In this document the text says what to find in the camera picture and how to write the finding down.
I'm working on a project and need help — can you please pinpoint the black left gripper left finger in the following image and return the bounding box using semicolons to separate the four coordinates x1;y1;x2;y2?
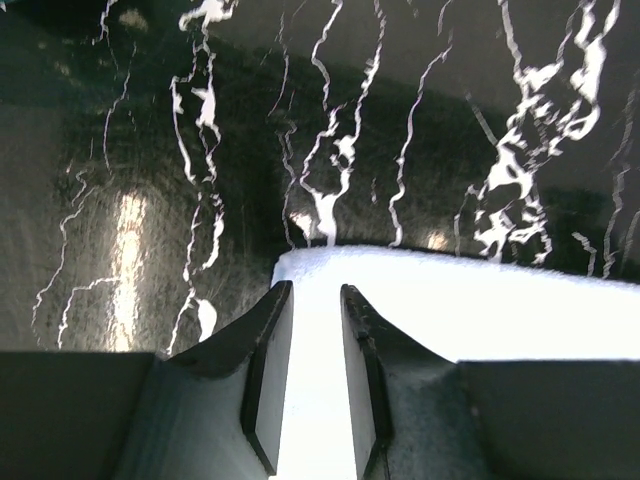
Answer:
1;281;293;479

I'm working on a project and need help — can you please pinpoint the light blue towel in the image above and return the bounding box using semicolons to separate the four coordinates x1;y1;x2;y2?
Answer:
273;246;639;479

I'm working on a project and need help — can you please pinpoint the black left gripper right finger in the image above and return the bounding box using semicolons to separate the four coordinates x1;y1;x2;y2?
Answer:
340;285;639;479

